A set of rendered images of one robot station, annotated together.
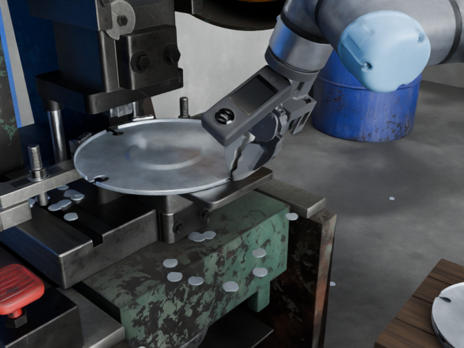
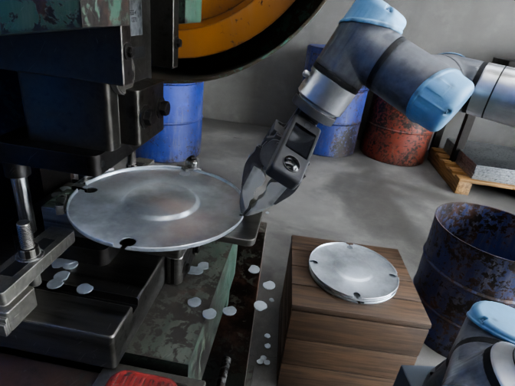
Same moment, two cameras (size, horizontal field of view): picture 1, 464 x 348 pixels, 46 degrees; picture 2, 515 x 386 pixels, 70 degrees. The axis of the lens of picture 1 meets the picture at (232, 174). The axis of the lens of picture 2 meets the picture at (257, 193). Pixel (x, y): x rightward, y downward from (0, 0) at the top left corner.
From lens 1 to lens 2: 0.42 m
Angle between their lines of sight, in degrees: 33
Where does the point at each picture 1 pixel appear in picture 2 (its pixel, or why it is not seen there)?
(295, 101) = not seen: hidden behind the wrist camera
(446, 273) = (300, 243)
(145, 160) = (155, 213)
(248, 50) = not seen: hidden behind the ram
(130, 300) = (191, 352)
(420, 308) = (302, 272)
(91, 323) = not seen: outside the picture
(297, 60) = (336, 109)
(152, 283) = (196, 327)
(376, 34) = (457, 86)
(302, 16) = (349, 72)
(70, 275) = (119, 352)
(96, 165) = (106, 228)
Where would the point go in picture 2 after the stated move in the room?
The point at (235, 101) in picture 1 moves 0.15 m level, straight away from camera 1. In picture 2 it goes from (291, 148) to (234, 117)
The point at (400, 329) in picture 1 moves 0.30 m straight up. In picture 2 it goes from (300, 290) to (317, 203)
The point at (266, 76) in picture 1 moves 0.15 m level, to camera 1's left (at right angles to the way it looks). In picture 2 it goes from (302, 124) to (208, 132)
